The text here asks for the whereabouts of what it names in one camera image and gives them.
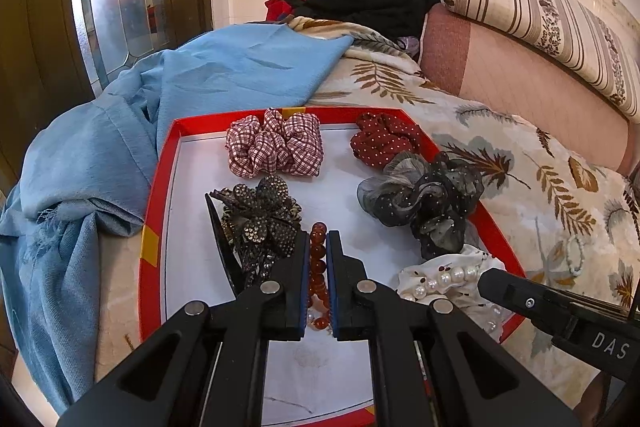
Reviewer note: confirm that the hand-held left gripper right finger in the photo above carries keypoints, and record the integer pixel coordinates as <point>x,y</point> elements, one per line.
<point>333,302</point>

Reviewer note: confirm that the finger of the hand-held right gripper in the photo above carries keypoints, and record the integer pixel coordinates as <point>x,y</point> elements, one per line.
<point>520,297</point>

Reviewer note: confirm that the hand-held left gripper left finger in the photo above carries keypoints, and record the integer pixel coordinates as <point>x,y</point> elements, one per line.
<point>302,302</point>

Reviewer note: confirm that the white dotted scrunchie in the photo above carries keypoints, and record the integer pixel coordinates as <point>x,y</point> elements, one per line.
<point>467,254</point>

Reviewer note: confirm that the rhinestone flower hair clip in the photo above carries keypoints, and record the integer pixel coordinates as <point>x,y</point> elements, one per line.
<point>265,217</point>

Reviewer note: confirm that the black sheer scrunchie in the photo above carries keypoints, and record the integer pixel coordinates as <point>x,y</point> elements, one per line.
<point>425,202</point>

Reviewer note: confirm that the red cardboard tray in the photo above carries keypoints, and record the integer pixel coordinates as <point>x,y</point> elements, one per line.
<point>200,167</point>

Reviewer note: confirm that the leaf printed blanket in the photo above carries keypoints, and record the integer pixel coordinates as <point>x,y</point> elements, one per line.
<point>525,187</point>

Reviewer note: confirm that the red plaid scrunchie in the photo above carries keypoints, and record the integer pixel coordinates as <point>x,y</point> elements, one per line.
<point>270,147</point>

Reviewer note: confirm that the red dotted scrunchie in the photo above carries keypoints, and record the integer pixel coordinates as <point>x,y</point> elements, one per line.
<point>380,139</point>

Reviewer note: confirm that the pink bolster pillow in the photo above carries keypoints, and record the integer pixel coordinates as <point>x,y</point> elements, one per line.
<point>525,82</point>

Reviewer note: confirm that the blue cloth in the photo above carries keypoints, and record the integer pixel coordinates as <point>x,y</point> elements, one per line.
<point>150,97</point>

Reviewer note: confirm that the purple cloth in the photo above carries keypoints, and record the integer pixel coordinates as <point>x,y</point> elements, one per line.
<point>409,46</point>

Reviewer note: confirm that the striped floral pillow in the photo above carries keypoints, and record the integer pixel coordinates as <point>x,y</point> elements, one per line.
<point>525,2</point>

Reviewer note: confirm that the black clothing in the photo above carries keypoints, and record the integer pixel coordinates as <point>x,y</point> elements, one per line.
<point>370,7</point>

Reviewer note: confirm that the red clothing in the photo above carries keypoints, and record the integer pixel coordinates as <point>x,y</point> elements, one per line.
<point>280,4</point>

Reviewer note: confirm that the wooden stained glass door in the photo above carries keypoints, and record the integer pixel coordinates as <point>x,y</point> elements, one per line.
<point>50,32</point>

